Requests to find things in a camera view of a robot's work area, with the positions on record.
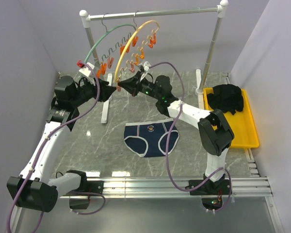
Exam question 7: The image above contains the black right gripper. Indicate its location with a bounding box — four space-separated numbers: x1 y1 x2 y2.
119 71 162 101

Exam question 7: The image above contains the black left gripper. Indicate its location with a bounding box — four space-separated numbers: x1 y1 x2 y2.
71 76 116 107

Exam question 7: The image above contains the pink end clothespin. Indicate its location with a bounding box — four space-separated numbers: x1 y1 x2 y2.
116 82 121 92

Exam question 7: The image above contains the yellow clip hanger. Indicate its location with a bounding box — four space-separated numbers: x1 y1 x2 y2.
114 12 160 84

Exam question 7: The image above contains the navy blue underwear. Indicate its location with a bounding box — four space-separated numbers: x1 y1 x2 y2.
124 118 179 158

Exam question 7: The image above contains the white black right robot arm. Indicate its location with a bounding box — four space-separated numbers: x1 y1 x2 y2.
118 72 235 194

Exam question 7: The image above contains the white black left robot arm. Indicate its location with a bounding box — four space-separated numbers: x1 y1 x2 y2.
7 76 116 213

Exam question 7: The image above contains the green clip hanger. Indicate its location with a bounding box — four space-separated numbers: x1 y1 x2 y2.
80 14 137 68

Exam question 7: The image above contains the metal clothes rack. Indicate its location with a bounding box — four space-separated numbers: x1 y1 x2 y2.
79 0 229 125

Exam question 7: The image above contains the black garment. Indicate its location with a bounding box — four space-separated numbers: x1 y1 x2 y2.
207 84 244 115

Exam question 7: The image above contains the yellow plastic tray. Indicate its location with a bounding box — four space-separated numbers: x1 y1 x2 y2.
203 87 260 148

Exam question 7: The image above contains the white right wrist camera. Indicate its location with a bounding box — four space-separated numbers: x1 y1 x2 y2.
138 61 151 81

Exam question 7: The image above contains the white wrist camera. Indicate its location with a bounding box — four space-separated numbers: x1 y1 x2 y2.
138 61 151 81
77 60 98 78

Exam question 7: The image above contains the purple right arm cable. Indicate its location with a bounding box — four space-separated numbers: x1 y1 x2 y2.
147 62 233 213

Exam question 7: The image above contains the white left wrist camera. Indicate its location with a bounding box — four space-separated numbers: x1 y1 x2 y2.
77 60 98 78

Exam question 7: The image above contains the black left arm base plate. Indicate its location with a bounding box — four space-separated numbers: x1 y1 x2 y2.
65 181 106 211

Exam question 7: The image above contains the aluminium rail frame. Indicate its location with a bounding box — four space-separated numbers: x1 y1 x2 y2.
12 177 284 233

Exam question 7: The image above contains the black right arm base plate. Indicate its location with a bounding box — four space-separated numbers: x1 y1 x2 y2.
190 180 232 196

